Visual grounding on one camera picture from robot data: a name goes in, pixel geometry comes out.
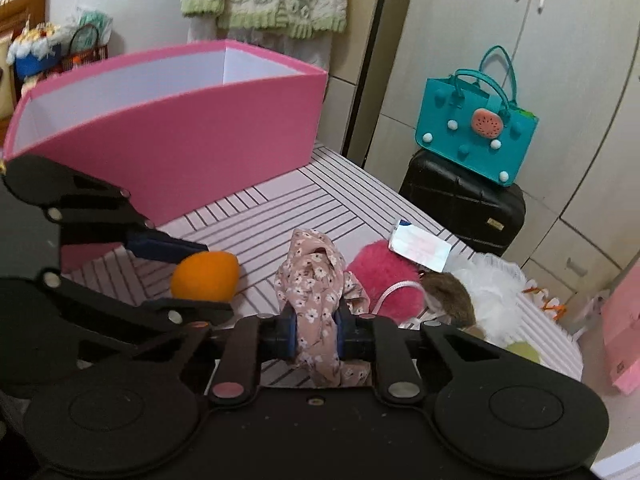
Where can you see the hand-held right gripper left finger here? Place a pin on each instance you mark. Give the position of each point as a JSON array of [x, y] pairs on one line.
[[289, 332]]

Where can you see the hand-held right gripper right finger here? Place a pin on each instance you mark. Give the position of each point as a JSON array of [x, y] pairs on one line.
[[344, 335]]

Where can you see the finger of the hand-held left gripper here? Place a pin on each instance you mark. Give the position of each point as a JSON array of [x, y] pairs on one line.
[[160, 245], [165, 312]]

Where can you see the orange plush ball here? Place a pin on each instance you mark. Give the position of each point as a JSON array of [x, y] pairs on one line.
[[205, 277]]

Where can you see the pink floral cloth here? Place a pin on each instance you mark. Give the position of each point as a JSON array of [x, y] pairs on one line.
[[312, 280]]

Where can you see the pink cardboard box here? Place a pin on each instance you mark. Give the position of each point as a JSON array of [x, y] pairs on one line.
[[200, 150]]

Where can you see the white brown plush toy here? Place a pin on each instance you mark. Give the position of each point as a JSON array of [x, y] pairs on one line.
[[490, 285]]

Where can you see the pink fur ball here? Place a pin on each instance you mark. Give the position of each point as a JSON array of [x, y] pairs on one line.
[[380, 270]]

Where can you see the white tissue packet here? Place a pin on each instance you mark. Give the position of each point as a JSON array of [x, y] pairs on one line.
[[417, 245]]

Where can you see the striped pink tablecloth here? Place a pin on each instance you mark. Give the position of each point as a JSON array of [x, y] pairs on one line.
[[320, 195]]

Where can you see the black suitcase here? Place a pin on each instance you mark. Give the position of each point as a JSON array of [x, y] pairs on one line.
[[450, 200]]

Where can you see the green plush ball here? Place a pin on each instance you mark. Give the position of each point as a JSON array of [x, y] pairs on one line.
[[525, 351]]

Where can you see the brown wicker basket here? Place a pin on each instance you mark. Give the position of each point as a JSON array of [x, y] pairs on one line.
[[85, 57]]

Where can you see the green white plastic packet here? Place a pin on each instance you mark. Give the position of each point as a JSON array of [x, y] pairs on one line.
[[95, 22]]

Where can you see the teal felt handbag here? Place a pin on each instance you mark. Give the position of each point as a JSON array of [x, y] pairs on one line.
[[450, 120]]

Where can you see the white plastic bag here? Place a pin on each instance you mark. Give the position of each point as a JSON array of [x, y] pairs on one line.
[[592, 310]]

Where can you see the wooden side table with clutter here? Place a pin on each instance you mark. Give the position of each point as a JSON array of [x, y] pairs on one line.
[[25, 5]]

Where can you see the beige tall cabinet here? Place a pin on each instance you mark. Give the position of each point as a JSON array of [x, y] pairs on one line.
[[347, 70]]

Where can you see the pink paper bag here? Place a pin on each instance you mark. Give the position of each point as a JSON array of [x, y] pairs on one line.
[[625, 330]]

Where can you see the black clothes rack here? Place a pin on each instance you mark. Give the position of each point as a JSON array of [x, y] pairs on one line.
[[372, 55]]

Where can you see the grey wardrobe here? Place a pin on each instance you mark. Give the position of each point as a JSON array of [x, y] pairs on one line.
[[575, 110]]

